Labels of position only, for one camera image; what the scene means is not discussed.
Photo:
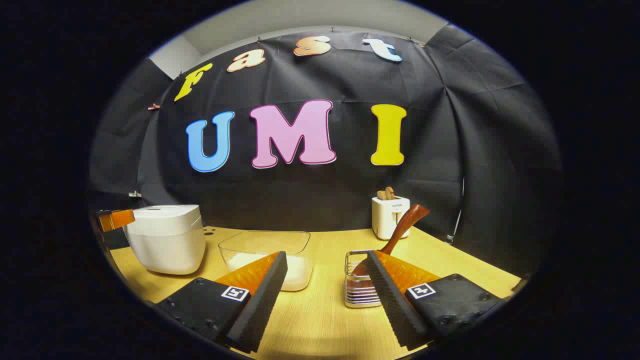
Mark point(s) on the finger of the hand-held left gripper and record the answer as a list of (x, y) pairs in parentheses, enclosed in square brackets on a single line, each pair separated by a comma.
[(120, 219)]

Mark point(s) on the brown toast slice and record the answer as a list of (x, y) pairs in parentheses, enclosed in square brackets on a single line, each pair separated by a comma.
[(381, 195), (390, 193)]

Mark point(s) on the black backdrop cloth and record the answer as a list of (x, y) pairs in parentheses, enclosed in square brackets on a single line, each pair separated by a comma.
[(350, 200)]

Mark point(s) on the brown wooden spoon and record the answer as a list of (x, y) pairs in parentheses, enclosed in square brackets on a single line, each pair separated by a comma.
[(405, 222)]

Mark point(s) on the white toaster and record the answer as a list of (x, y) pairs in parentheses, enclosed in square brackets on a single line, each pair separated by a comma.
[(382, 220)]

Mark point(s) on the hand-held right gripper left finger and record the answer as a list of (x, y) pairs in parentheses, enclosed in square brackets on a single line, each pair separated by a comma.
[(260, 305)]

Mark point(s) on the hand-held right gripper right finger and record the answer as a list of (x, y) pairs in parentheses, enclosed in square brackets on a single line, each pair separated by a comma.
[(392, 305)]

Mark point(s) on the clear plastic container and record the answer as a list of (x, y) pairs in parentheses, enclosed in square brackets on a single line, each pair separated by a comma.
[(265, 241)]

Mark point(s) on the white rice cooker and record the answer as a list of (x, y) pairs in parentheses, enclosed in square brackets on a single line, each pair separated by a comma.
[(165, 240)]

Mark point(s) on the white rice heap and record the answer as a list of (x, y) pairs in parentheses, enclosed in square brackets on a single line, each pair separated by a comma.
[(300, 274)]

